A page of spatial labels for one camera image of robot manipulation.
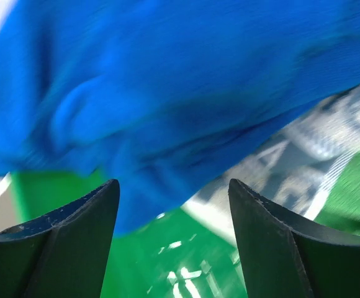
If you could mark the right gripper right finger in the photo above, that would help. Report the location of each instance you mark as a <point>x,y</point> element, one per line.
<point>283,254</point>

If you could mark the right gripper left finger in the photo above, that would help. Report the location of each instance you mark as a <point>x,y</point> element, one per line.
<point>63,253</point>

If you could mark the white blue patterned towel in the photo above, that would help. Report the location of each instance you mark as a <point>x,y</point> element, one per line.
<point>296,168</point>

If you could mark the green towel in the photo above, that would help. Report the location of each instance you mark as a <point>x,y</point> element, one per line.
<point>342,208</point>

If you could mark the green plastic tray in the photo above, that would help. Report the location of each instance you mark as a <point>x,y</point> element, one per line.
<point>173,256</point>

